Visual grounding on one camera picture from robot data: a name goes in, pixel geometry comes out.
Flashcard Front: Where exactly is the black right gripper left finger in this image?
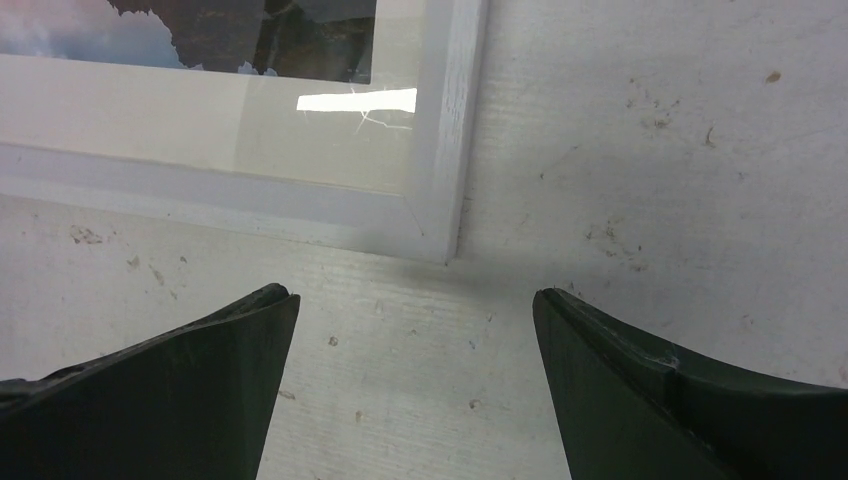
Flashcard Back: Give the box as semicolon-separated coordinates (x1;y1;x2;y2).
1;283;300;479

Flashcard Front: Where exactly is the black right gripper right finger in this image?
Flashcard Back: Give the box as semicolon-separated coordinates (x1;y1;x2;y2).
532;288;847;479

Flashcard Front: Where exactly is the white picture frame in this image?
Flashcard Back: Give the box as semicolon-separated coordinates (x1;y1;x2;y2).
1;1;488;262

